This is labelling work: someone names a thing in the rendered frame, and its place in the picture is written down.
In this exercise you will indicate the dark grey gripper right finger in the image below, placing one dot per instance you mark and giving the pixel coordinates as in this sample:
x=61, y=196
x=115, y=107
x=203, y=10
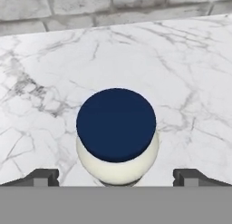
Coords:
x=188, y=177

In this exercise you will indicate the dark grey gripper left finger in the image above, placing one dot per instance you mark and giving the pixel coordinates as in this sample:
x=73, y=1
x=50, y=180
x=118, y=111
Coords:
x=42, y=177

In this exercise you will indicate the white jar with blue lid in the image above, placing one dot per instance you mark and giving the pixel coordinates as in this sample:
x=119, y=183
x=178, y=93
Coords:
x=116, y=126

